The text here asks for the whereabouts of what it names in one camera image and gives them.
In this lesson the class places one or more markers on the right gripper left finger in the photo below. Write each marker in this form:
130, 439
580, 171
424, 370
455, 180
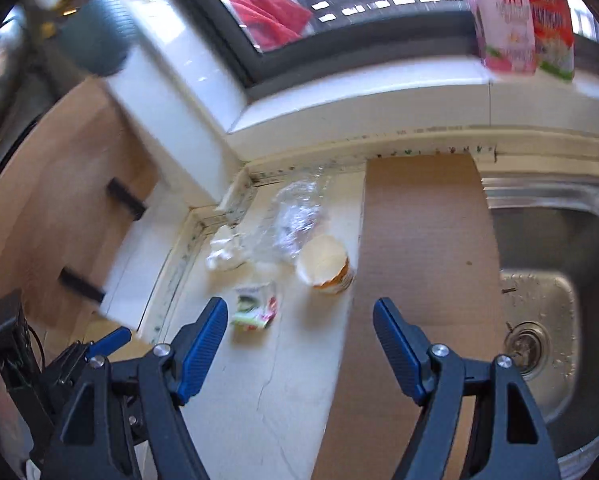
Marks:
194, 349

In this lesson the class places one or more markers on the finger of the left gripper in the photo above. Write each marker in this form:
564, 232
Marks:
110, 343

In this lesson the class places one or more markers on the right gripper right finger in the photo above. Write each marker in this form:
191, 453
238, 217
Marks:
406, 349

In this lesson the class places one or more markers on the small green white carton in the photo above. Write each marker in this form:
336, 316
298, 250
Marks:
256, 306

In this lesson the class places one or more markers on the white tissue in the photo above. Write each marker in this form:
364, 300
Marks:
226, 250

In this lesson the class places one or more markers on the clear plastic food container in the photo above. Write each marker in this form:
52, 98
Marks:
292, 218

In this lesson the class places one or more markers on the brown cardboard sheet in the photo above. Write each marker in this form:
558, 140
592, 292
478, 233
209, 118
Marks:
427, 242

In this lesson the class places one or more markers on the wooden cutting board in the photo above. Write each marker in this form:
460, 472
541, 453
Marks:
55, 212

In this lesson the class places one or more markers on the stainless steel sink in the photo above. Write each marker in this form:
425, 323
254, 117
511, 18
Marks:
547, 232

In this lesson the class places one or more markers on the teal cylindrical container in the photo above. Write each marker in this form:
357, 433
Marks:
99, 36

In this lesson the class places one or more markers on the red cloth outside window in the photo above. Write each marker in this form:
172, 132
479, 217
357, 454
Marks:
272, 23

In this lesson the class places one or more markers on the pink detergent pouch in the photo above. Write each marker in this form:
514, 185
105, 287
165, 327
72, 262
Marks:
505, 35

